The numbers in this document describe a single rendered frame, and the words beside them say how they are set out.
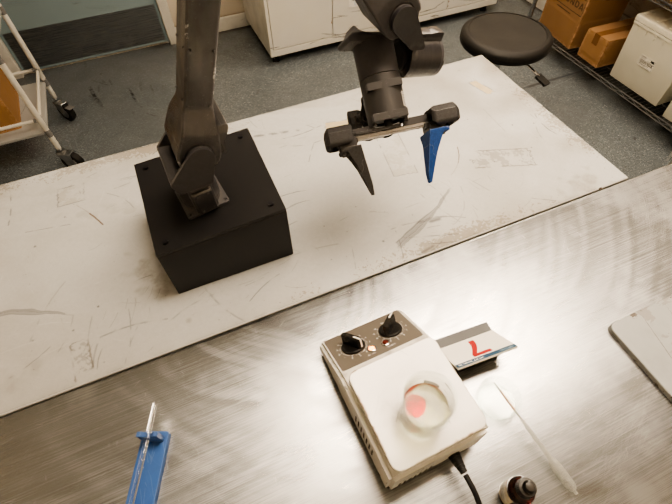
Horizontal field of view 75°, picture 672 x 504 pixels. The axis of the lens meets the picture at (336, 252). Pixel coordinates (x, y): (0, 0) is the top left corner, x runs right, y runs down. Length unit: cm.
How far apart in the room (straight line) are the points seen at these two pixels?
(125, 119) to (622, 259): 248
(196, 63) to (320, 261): 35
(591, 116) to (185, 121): 249
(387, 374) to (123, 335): 40
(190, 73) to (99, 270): 40
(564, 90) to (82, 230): 263
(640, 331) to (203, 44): 69
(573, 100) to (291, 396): 255
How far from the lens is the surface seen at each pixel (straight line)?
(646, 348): 76
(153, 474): 63
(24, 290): 86
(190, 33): 53
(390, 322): 59
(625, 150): 268
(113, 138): 267
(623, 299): 80
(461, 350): 64
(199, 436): 63
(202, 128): 58
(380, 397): 53
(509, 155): 95
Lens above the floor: 149
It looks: 54 degrees down
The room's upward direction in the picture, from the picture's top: 2 degrees counter-clockwise
